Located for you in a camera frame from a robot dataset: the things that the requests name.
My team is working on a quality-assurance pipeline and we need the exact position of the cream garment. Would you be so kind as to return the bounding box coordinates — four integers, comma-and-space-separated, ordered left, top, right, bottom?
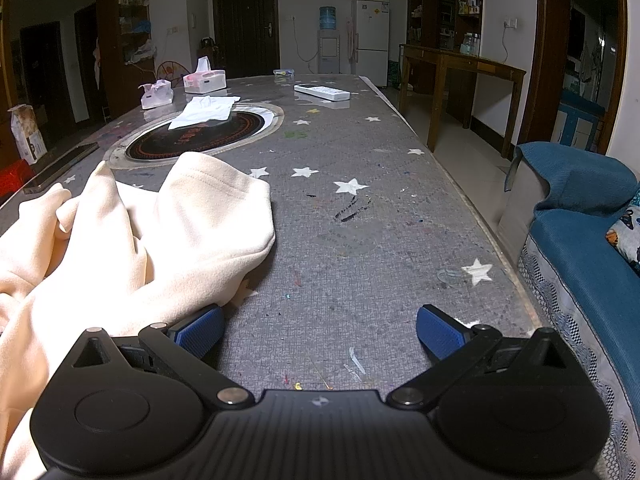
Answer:
0, 151, 277, 480

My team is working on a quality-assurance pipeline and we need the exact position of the white refrigerator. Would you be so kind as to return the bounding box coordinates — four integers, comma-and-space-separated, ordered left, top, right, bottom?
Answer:
350, 0, 390, 87

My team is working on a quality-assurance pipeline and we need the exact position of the wooden archway shelf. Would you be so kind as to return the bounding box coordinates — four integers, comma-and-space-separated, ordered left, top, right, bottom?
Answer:
97, 0, 151, 121

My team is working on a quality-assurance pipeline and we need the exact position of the patterned pillow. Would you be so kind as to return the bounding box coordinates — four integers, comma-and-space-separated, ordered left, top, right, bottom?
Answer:
606, 195, 640, 276

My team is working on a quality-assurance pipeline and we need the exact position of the red plastic stool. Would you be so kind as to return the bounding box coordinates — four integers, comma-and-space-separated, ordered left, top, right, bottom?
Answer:
0, 160, 36, 198

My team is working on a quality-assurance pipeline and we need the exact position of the dark wooden door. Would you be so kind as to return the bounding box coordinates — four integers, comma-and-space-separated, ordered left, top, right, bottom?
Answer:
212, 0, 281, 80

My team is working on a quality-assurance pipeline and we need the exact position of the dark wooden display cabinet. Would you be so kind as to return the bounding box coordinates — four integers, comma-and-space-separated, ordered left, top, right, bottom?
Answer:
406, 0, 483, 58

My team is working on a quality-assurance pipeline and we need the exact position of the clear plastic tissue pack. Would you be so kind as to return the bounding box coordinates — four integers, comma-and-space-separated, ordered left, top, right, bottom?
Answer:
138, 80, 174, 110

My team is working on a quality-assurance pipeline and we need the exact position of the blue sofa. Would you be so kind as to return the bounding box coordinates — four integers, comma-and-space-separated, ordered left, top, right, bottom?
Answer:
497, 141, 640, 480

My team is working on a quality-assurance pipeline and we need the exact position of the white water dispenser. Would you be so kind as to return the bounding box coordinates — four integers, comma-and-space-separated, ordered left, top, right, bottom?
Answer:
318, 30, 342, 75

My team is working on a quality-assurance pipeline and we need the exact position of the pink tissue box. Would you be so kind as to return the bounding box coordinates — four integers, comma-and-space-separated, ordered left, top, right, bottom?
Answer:
183, 57, 227, 94

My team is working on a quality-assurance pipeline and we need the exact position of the round black induction cooker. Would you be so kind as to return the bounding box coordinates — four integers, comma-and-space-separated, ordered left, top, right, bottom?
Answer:
104, 102, 285, 170

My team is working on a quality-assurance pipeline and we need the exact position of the white paper bag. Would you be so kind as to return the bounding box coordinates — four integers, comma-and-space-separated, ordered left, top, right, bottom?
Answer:
9, 104, 48, 165

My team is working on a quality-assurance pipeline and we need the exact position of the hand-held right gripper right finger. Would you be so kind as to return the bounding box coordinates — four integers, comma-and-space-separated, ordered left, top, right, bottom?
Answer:
386, 304, 576, 410

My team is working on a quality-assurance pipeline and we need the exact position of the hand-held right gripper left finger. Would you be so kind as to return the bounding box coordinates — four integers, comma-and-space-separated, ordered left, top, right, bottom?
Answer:
64, 304, 256, 410

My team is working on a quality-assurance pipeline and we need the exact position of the white cloth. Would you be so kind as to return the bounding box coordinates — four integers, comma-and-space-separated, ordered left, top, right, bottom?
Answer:
168, 96, 241, 131

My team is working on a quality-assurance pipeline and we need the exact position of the brown wooden side table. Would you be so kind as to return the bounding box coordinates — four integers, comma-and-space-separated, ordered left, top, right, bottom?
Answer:
398, 44, 527, 160

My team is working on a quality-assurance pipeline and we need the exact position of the grey star-printed table cover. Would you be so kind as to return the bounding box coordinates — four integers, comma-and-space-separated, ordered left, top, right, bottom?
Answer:
0, 74, 551, 411

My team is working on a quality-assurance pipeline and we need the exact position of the white remote control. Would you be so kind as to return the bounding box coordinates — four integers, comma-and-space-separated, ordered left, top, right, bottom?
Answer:
294, 83, 351, 102

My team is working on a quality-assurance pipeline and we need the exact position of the floor fan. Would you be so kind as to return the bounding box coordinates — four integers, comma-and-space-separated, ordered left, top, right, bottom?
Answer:
156, 60, 191, 83

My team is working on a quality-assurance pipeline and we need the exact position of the blue cabinet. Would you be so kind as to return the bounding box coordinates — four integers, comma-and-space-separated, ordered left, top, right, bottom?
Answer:
552, 90, 606, 148

